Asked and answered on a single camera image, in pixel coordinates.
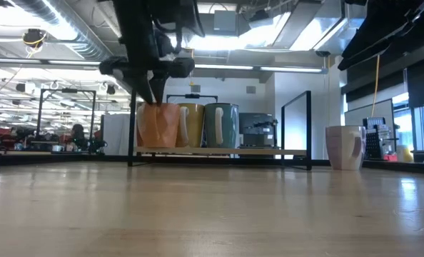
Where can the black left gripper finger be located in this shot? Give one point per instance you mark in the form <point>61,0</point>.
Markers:
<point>159,89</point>
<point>142,87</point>

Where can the orange mug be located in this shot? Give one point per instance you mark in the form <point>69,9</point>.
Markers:
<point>162,128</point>

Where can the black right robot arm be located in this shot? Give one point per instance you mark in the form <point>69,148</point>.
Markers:
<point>376,32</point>

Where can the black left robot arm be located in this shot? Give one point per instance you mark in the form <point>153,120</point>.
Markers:
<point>133,21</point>

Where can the black coffee machine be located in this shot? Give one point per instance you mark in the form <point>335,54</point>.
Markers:
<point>256,128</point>

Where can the ceiling strip light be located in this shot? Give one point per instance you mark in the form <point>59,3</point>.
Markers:
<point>233,67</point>
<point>73,62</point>

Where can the person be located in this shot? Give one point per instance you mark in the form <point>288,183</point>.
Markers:
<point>78,133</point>

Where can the grey ceiling box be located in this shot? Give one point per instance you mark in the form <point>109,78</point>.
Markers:
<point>225,20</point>

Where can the pink mug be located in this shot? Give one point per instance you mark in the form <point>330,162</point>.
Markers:
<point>344,148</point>

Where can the white partition board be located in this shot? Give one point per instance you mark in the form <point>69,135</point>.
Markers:
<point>362,114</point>

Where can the black mesh organizer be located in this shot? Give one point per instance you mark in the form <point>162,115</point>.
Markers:
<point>372,142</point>

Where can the small red box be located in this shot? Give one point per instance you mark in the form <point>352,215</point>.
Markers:
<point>390,157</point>

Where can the yellow bottle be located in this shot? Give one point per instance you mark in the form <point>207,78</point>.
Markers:
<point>406,154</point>

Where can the black metal workstation frame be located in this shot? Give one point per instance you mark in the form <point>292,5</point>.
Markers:
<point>67,90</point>
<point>192,96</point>

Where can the grey wall vent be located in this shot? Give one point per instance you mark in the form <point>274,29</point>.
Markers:
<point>251,89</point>
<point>195,88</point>

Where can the silver ventilation duct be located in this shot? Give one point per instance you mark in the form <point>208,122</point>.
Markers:
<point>80,39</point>

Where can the black aluminium table frame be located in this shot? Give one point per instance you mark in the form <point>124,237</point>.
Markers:
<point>90,159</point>

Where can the wooden shelf black metal frame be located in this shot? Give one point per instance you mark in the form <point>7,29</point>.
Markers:
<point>233,151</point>

